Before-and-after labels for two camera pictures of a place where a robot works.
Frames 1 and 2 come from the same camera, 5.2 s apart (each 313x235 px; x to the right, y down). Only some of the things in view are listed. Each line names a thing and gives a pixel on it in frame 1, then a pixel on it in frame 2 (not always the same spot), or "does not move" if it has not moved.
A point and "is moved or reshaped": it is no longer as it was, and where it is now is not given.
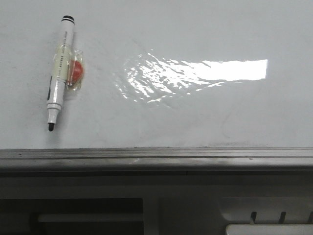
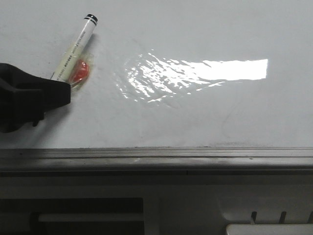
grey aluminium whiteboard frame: [156, 161] does not move
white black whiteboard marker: [60, 69] -> [65, 68]
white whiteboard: [160, 74] does not move
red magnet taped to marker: [75, 71] is moved or reshaped
